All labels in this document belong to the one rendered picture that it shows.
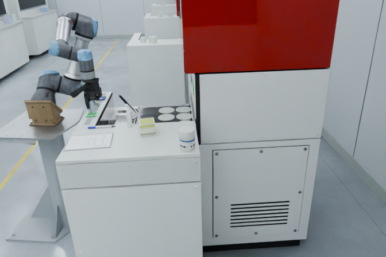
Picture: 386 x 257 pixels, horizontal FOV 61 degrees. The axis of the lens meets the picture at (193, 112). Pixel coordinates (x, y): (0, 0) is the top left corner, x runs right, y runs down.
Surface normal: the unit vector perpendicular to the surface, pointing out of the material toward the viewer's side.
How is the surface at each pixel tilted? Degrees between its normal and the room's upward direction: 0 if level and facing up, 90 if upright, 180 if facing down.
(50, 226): 0
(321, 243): 0
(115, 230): 90
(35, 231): 0
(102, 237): 90
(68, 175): 90
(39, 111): 90
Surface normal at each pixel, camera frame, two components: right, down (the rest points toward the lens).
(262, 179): 0.06, 0.39
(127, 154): -0.03, -0.92
